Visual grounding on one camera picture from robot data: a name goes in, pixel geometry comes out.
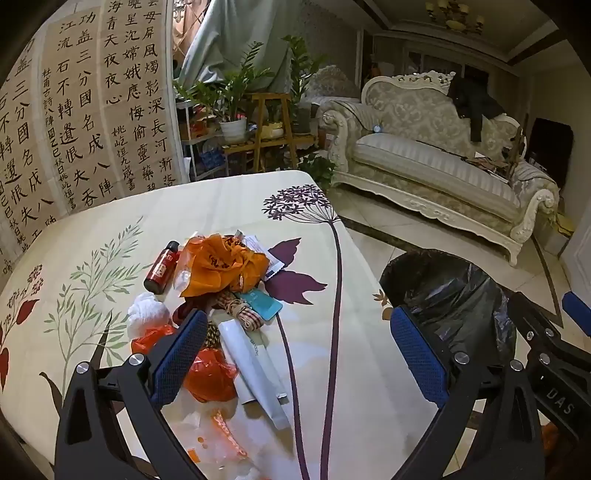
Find calligraphy paper sheet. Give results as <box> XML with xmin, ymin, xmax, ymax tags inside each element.
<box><xmin>99</xmin><ymin>0</ymin><xmax>190</xmax><ymax>195</ymax></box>
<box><xmin>0</xmin><ymin>41</ymin><xmax>61</xmax><ymax>278</ymax></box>
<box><xmin>41</xmin><ymin>14</ymin><xmax>121</xmax><ymax>215</ymax></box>

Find trash bin black liner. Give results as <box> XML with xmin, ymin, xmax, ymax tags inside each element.
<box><xmin>379</xmin><ymin>249</ymin><xmax>518</xmax><ymax>370</ymax></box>

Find gold chandelier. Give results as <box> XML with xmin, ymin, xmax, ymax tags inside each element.
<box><xmin>425</xmin><ymin>0</ymin><xmax>485</xmax><ymax>33</ymax></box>

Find dark cloth cover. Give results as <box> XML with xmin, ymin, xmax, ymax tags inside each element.
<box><xmin>526</xmin><ymin>117</ymin><xmax>575</xmax><ymax>188</ymax></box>

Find white door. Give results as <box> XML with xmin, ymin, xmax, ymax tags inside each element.
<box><xmin>568</xmin><ymin>217</ymin><xmax>591</xmax><ymax>296</ymax></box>

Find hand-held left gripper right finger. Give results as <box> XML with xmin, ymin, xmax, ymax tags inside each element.
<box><xmin>390</xmin><ymin>306</ymin><xmax>546</xmax><ymax>480</ymax></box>

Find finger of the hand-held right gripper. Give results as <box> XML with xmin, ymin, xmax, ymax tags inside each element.
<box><xmin>505</xmin><ymin>291</ymin><xmax>573</xmax><ymax>370</ymax></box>
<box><xmin>561</xmin><ymin>291</ymin><xmax>591</xmax><ymax>340</ymax></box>

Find brown plaid ribbon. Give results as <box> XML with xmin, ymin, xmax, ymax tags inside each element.
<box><xmin>205</xmin><ymin>299</ymin><xmax>265</xmax><ymax>347</ymax></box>

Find teal white tube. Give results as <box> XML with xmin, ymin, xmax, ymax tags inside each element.
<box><xmin>242</xmin><ymin>291</ymin><xmax>283</xmax><ymax>321</ymax></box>

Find floral tablecloth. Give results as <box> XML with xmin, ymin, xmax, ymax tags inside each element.
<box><xmin>0</xmin><ymin>170</ymin><xmax>393</xmax><ymax>480</ymax></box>

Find orange plastic bag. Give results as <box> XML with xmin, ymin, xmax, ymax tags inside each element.
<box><xmin>180</xmin><ymin>234</ymin><xmax>271</xmax><ymax>298</ymax></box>

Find cream carved armchair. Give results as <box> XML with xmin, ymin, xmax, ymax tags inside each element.
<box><xmin>305</xmin><ymin>65</ymin><xmax>365</xmax><ymax>112</ymax></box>

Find brown papers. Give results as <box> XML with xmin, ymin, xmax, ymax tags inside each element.
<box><xmin>464</xmin><ymin>154</ymin><xmax>513</xmax><ymax>181</ymax></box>

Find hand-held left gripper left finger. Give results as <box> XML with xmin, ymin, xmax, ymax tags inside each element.
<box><xmin>55</xmin><ymin>308</ymin><xmax>208</xmax><ymax>480</ymax></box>

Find white torn wrapper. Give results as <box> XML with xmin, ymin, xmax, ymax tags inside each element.
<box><xmin>240</xmin><ymin>233</ymin><xmax>286</xmax><ymax>280</ymax></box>

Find green plant white pot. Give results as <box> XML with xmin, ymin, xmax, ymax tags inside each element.
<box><xmin>173</xmin><ymin>41</ymin><xmax>275</xmax><ymax>144</ymax></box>

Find clear wrapper orange print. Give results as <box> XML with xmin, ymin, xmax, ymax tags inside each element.
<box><xmin>180</xmin><ymin>406</ymin><xmax>259</xmax><ymax>467</ymax></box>

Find large white tube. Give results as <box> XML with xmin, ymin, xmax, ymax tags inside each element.
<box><xmin>219</xmin><ymin>320</ymin><xmax>293</xmax><ymax>428</ymax></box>

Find grey curtain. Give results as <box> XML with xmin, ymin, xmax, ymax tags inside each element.
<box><xmin>178</xmin><ymin>0</ymin><xmax>296</xmax><ymax>95</ymax></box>

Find red bottle black cap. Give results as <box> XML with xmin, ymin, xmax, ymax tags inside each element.
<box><xmin>144</xmin><ymin>241</ymin><xmax>181</xmax><ymax>294</ymax></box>

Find blue crate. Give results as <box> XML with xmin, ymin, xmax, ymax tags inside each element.
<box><xmin>199</xmin><ymin>150</ymin><xmax>227</xmax><ymax>171</ymax></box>

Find tall green plant dark pot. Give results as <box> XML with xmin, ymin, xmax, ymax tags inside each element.
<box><xmin>281</xmin><ymin>36</ymin><xmax>326</xmax><ymax>134</ymax></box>

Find white metal shelf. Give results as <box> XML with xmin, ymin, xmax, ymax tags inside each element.
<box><xmin>178</xmin><ymin>102</ymin><xmax>227</xmax><ymax>183</ymax></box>

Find white tissue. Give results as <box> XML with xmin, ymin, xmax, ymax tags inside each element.
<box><xmin>128</xmin><ymin>292</ymin><xmax>171</xmax><ymax>335</ymax></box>

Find red wrapper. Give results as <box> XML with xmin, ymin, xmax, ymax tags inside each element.
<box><xmin>173</xmin><ymin>302</ymin><xmax>197</xmax><ymax>326</ymax></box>

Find small red-orange plastic bag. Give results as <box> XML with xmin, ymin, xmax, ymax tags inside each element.
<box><xmin>131</xmin><ymin>325</ymin><xmax>238</xmax><ymax>402</ymax></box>

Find leafy ivy plant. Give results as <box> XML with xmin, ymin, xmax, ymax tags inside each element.
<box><xmin>298</xmin><ymin>154</ymin><xmax>338</xmax><ymax>191</ymax></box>

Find wooden plant stand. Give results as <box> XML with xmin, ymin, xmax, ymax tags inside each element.
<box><xmin>222</xmin><ymin>92</ymin><xmax>319</xmax><ymax>178</ymax></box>

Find brown wooden object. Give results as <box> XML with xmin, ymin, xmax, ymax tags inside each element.
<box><xmin>505</xmin><ymin>124</ymin><xmax>529</xmax><ymax>178</ymax></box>

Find black jacket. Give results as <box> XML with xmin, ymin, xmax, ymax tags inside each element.
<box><xmin>447</xmin><ymin>76</ymin><xmax>506</xmax><ymax>143</ymax></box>

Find cream carved sofa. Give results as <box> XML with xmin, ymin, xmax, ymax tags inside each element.
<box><xmin>318</xmin><ymin>70</ymin><xmax>561</xmax><ymax>266</ymax></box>

